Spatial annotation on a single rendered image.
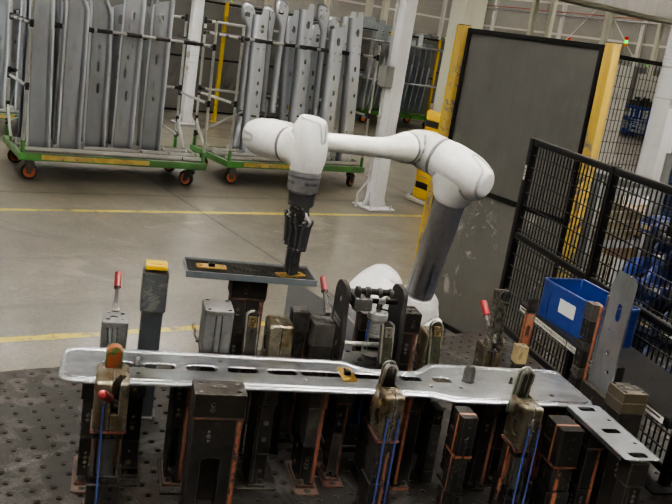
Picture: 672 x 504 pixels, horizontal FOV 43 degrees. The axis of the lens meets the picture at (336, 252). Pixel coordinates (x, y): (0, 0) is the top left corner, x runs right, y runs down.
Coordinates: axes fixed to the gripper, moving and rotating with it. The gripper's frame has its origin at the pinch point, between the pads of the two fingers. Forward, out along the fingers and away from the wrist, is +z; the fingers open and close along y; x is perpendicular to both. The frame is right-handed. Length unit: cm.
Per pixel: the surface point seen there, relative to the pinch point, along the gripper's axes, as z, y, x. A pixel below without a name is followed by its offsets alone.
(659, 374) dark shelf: 17, 60, 93
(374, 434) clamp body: 27, 53, -2
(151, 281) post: 8.4, -9.9, -37.4
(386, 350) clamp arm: 17.5, 27.1, 17.8
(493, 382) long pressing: 20, 47, 40
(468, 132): -17, -198, 229
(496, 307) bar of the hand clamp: 3, 35, 48
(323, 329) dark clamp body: 13.8, 18.3, 2.0
